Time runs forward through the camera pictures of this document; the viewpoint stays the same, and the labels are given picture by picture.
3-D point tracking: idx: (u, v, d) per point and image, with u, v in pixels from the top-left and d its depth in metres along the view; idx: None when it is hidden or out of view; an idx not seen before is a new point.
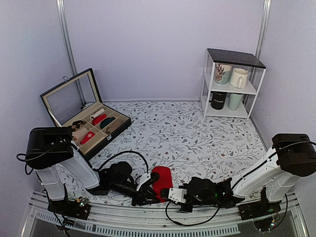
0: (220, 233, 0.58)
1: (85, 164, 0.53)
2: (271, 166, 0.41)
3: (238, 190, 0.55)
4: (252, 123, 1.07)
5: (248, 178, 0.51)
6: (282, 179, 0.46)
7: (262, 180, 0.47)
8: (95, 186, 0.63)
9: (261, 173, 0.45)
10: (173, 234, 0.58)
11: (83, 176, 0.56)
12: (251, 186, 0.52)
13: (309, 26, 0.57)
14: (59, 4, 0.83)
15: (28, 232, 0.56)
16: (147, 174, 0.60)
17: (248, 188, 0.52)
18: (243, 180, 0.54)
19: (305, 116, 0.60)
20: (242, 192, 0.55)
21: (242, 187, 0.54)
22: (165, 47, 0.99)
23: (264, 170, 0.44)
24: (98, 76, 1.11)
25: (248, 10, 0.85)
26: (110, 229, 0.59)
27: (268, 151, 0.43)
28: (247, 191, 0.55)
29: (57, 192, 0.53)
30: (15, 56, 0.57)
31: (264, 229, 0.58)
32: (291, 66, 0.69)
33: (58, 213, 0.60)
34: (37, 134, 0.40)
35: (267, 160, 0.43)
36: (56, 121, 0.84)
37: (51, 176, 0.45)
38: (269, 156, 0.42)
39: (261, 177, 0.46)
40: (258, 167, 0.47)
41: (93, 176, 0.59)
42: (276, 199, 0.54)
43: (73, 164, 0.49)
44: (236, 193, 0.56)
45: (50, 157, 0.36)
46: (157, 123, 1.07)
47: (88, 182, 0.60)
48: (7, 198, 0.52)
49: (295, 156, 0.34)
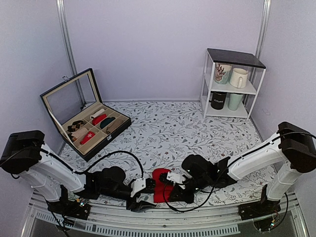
0: (220, 233, 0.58)
1: (62, 168, 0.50)
2: (272, 148, 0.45)
3: (233, 168, 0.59)
4: (252, 123, 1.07)
5: (248, 158, 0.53)
6: (282, 176, 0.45)
7: (260, 162, 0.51)
8: (80, 190, 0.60)
9: (260, 154, 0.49)
10: (173, 234, 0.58)
11: (63, 180, 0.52)
12: (248, 167, 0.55)
13: (309, 25, 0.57)
14: (59, 4, 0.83)
15: (28, 232, 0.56)
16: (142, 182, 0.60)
17: (244, 169, 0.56)
18: (242, 159, 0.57)
19: (305, 116, 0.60)
20: (237, 172, 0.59)
21: (238, 166, 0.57)
22: (165, 47, 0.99)
23: (264, 151, 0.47)
24: (98, 76, 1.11)
25: (248, 10, 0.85)
26: (110, 229, 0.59)
27: (273, 136, 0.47)
28: (242, 173, 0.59)
29: (50, 194, 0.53)
30: (15, 56, 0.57)
31: (264, 229, 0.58)
32: (291, 66, 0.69)
33: (56, 213, 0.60)
34: (12, 140, 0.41)
35: (270, 143, 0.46)
36: (56, 121, 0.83)
37: (34, 178, 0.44)
38: (273, 139, 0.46)
39: (260, 158, 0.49)
40: (259, 148, 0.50)
41: (75, 179, 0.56)
42: (275, 196, 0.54)
43: (47, 169, 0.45)
44: (231, 172, 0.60)
45: (16, 163, 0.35)
46: (157, 123, 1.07)
47: (71, 187, 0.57)
48: (6, 198, 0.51)
49: (297, 144, 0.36)
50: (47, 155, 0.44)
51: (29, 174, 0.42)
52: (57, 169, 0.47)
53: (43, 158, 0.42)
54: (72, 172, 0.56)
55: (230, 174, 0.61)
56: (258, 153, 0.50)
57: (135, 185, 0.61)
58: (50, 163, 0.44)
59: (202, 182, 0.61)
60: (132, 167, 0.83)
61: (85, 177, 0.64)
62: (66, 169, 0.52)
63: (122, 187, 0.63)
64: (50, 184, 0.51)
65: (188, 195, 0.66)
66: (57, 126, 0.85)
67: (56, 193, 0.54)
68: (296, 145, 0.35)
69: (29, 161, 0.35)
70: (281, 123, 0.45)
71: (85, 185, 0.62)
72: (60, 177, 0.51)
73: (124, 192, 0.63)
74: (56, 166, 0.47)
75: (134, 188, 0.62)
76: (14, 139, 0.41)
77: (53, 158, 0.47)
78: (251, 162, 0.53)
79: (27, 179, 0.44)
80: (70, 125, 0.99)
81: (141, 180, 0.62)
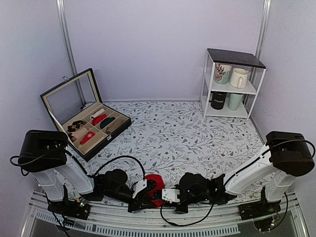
0: (220, 233, 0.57)
1: (79, 169, 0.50)
2: (262, 163, 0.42)
3: (230, 186, 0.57)
4: (252, 123, 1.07)
5: (241, 176, 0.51)
6: (280, 179, 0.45)
7: (254, 177, 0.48)
8: (88, 193, 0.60)
9: (254, 170, 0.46)
10: (173, 234, 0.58)
11: (76, 181, 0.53)
12: (243, 183, 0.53)
13: (309, 25, 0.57)
14: (59, 4, 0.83)
15: (28, 233, 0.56)
16: (143, 181, 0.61)
17: (240, 185, 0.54)
18: (235, 177, 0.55)
19: (304, 115, 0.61)
20: (234, 189, 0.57)
21: (234, 183, 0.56)
22: (165, 48, 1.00)
23: (256, 166, 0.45)
24: (98, 76, 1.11)
25: (248, 10, 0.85)
26: (110, 229, 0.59)
27: (262, 148, 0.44)
28: (239, 188, 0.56)
29: (55, 193, 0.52)
30: (14, 56, 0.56)
31: (264, 229, 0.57)
32: (291, 66, 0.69)
33: (56, 213, 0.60)
34: (31, 136, 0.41)
35: (260, 157, 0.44)
36: (56, 121, 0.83)
37: (47, 177, 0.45)
38: (263, 153, 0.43)
39: (254, 173, 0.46)
40: (252, 164, 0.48)
41: (87, 181, 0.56)
42: (275, 199, 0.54)
43: (66, 170, 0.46)
44: (228, 190, 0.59)
45: (38, 163, 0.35)
46: (157, 123, 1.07)
47: (81, 188, 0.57)
48: (6, 197, 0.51)
49: (287, 153, 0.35)
50: (70, 158, 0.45)
51: (46, 173, 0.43)
52: (74, 171, 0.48)
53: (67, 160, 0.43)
54: (86, 175, 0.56)
55: (228, 191, 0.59)
56: (252, 169, 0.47)
57: (137, 186, 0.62)
58: (72, 165, 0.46)
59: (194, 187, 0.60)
60: (132, 167, 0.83)
61: (93, 181, 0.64)
62: (81, 171, 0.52)
63: (124, 189, 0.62)
64: (58, 184, 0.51)
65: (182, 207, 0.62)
66: (57, 126, 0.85)
67: (60, 192, 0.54)
68: (285, 155, 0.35)
69: (56, 162, 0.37)
70: (269, 133, 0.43)
71: (93, 187, 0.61)
72: (74, 179, 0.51)
73: (123, 194, 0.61)
74: (75, 168, 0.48)
75: (136, 189, 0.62)
76: (33, 137, 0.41)
77: (75, 160, 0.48)
78: (245, 178, 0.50)
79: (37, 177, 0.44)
80: (70, 125, 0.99)
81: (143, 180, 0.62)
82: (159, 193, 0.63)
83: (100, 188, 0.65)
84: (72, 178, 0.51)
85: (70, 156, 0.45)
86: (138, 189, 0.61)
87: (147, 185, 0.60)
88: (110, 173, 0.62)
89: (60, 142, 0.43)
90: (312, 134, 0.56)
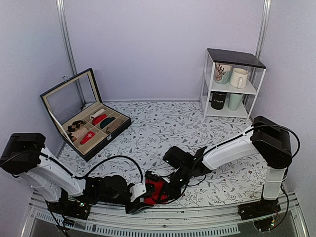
0: (220, 233, 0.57)
1: (61, 171, 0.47)
2: (244, 140, 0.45)
3: (207, 157, 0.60)
4: (252, 123, 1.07)
5: (221, 148, 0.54)
6: (267, 174, 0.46)
7: (233, 152, 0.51)
8: (79, 195, 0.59)
9: (234, 146, 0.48)
10: (173, 234, 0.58)
11: (63, 184, 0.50)
12: (220, 156, 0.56)
13: (309, 25, 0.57)
14: (59, 4, 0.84)
15: (28, 233, 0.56)
16: (143, 188, 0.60)
17: (217, 158, 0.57)
18: (216, 148, 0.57)
19: (304, 115, 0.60)
20: (210, 161, 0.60)
21: (212, 155, 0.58)
22: (165, 48, 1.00)
23: (237, 142, 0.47)
24: (98, 76, 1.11)
25: (247, 10, 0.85)
26: (110, 229, 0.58)
27: (247, 128, 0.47)
28: (215, 161, 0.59)
29: (50, 194, 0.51)
30: (14, 56, 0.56)
31: (264, 229, 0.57)
32: (291, 66, 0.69)
33: (56, 213, 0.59)
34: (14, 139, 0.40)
35: (243, 135, 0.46)
36: (56, 121, 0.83)
37: (35, 180, 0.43)
38: (246, 132, 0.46)
39: (232, 149, 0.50)
40: (233, 139, 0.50)
41: (75, 184, 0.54)
42: (271, 197, 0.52)
43: (46, 172, 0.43)
44: (205, 161, 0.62)
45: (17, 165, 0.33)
46: (157, 123, 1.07)
47: (69, 191, 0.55)
48: (7, 197, 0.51)
49: (268, 137, 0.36)
50: (47, 159, 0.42)
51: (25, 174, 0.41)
52: (56, 173, 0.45)
53: (43, 162, 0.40)
54: (71, 177, 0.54)
55: (204, 162, 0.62)
56: (231, 144, 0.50)
57: (135, 190, 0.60)
58: (50, 167, 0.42)
59: (186, 177, 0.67)
60: (132, 168, 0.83)
61: (85, 181, 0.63)
62: (64, 172, 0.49)
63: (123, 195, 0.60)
64: (49, 184, 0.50)
65: (175, 193, 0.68)
66: (57, 126, 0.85)
67: (55, 194, 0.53)
68: (265, 137, 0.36)
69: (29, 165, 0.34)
70: (257, 117, 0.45)
71: (84, 190, 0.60)
72: (60, 182, 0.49)
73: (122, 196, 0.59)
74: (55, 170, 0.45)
75: (134, 193, 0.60)
76: (15, 140, 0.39)
77: (53, 162, 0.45)
78: (223, 151, 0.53)
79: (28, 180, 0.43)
80: (70, 125, 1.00)
81: (141, 184, 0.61)
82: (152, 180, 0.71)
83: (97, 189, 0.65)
84: (58, 181, 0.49)
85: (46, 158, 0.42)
86: (137, 193, 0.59)
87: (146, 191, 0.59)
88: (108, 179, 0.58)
89: (38, 143, 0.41)
90: (312, 134, 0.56)
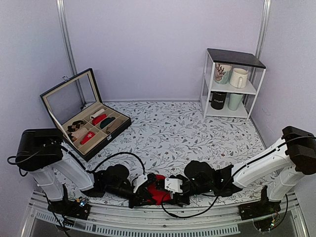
0: (220, 233, 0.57)
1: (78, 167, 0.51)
2: (279, 155, 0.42)
3: (238, 178, 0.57)
4: (252, 123, 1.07)
5: (253, 166, 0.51)
6: (285, 177, 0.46)
7: (267, 169, 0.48)
8: (89, 188, 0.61)
9: (267, 162, 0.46)
10: (173, 234, 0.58)
11: (76, 178, 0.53)
12: (253, 175, 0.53)
13: (310, 25, 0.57)
14: (59, 4, 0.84)
15: (28, 233, 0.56)
16: (144, 176, 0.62)
17: (251, 177, 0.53)
18: (246, 167, 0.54)
19: (304, 115, 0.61)
20: (243, 181, 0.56)
21: (244, 176, 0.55)
22: (165, 48, 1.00)
23: (271, 158, 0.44)
24: (98, 76, 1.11)
25: (247, 10, 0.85)
26: (110, 229, 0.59)
27: (278, 141, 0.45)
28: (248, 181, 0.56)
29: (53, 192, 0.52)
30: (13, 56, 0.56)
31: (264, 229, 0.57)
32: (291, 66, 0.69)
33: (57, 213, 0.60)
34: (27, 135, 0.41)
35: (276, 149, 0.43)
36: (56, 121, 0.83)
37: (46, 176, 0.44)
38: (279, 146, 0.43)
39: (266, 165, 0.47)
40: (265, 155, 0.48)
41: (87, 177, 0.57)
42: (276, 199, 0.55)
43: (63, 166, 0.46)
44: (236, 181, 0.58)
45: (36, 160, 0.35)
46: (157, 123, 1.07)
47: (81, 185, 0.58)
48: (6, 197, 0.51)
49: (304, 149, 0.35)
50: (66, 153, 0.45)
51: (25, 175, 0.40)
52: (72, 167, 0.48)
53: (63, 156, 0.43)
54: (84, 171, 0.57)
55: (236, 182, 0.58)
56: (265, 161, 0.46)
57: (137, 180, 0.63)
58: (68, 160, 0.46)
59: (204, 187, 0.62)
60: (132, 167, 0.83)
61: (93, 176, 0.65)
62: (79, 167, 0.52)
63: (126, 186, 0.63)
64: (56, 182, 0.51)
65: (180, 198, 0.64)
66: (57, 127, 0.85)
67: (60, 191, 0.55)
68: (301, 149, 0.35)
69: (52, 157, 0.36)
70: (285, 128, 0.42)
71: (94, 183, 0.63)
72: (72, 176, 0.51)
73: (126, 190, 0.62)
74: (72, 164, 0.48)
75: (137, 184, 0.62)
76: (29, 135, 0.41)
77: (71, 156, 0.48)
78: (257, 169, 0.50)
79: (38, 177, 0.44)
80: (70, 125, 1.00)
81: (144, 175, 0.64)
82: (161, 181, 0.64)
83: (101, 183, 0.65)
84: (70, 176, 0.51)
85: (65, 151, 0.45)
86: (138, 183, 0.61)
87: (147, 178, 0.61)
88: (112, 169, 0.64)
89: (56, 138, 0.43)
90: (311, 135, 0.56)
